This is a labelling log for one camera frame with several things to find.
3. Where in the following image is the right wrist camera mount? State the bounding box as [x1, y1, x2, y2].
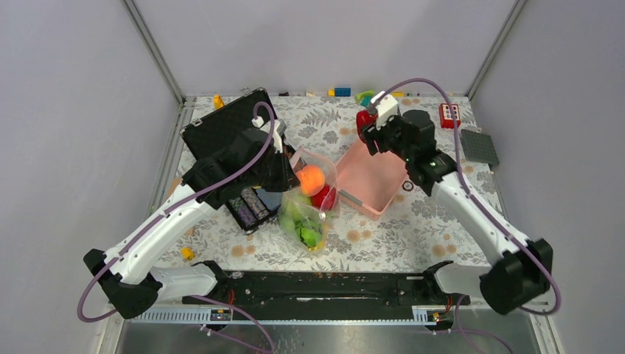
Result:
[368, 91, 399, 130]

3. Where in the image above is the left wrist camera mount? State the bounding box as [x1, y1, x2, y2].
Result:
[251, 116, 287, 153]

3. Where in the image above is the blue toy brick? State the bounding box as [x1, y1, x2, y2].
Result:
[333, 87, 352, 97]

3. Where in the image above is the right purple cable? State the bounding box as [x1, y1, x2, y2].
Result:
[373, 77, 562, 316]

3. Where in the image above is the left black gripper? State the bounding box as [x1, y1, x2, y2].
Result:
[244, 145, 301, 192]

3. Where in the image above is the red toy window block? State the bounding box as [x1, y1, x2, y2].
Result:
[439, 103, 461, 129]

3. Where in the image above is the floral tablecloth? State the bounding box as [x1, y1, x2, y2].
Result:
[159, 96, 487, 273]

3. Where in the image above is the grey building baseplate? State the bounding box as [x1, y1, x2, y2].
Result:
[460, 129, 500, 167]

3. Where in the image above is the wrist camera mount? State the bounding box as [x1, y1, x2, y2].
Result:
[251, 116, 287, 153]
[368, 91, 399, 130]

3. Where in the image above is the purple cable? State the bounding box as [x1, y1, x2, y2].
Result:
[77, 101, 276, 324]
[373, 77, 562, 316]

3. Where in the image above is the green bumpy toy fruit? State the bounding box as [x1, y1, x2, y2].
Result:
[278, 209, 296, 235]

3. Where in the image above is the clear zip top bag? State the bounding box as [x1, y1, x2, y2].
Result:
[279, 149, 340, 252]

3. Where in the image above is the green striped toy watermelon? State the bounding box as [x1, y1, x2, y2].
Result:
[296, 221, 323, 248]

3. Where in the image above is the red toy apple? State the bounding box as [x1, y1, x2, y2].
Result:
[310, 184, 338, 212]

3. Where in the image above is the orange toy peach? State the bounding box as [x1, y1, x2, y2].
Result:
[296, 165, 326, 196]

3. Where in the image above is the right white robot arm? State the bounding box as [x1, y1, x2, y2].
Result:
[356, 110, 562, 316]

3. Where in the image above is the small yellow brick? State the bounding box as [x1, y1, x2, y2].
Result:
[181, 247, 195, 261]

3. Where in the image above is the red toy pepper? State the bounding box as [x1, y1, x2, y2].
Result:
[356, 110, 377, 142]

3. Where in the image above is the tan toy piece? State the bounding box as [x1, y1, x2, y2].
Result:
[167, 178, 182, 198]

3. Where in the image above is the green teal toy block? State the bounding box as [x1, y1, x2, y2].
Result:
[355, 90, 376, 107]

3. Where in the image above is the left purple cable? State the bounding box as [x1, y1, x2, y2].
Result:
[77, 101, 276, 324]

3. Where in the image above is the yellow toy brick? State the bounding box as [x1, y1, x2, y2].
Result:
[213, 94, 226, 110]

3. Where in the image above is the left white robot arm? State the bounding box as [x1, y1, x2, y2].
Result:
[83, 128, 299, 319]

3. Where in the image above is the black poker chip case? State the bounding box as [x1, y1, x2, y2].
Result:
[181, 88, 293, 234]

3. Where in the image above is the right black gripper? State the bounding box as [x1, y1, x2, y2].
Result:
[360, 111, 415, 163]

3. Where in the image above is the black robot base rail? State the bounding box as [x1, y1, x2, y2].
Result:
[181, 265, 470, 323]

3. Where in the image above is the pink plastic basket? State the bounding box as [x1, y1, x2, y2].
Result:
[336, 139, 407, 221]

